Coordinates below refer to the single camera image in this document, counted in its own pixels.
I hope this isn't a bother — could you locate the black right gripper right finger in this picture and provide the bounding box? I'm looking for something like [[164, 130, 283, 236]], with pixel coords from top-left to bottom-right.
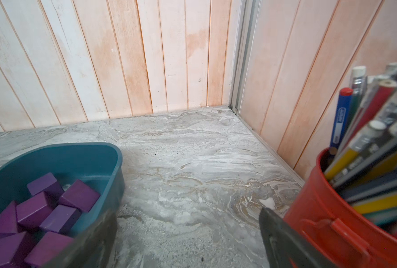
[[259, 207, 336, 268]]

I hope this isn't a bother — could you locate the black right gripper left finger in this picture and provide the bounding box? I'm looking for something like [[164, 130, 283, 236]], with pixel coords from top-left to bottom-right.
[[44, 210, 118, 268]]

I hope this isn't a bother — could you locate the large purple rectangular brick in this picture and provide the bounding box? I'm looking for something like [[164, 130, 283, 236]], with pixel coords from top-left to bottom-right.
[[24, 232, 73, 268]]

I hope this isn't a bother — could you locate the purple cube brick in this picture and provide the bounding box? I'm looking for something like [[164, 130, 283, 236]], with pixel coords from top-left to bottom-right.
[[40, 205, 81, 235]]

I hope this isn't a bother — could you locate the purple square brick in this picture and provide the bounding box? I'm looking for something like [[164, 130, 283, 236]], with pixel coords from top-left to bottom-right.
[[16, 192, 56, 230]]

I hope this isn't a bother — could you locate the teal plastic storage bin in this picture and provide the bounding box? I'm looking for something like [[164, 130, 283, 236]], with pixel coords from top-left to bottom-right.
[[0, 142, 125, 242]]

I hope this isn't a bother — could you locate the purple wedge brick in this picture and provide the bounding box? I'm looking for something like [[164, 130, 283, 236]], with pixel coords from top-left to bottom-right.
[[0, 232, 36, 268]]

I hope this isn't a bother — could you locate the red pen holder cup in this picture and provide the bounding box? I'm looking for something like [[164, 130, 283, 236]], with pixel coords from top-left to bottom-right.
[[283, 149, 397, 268]]

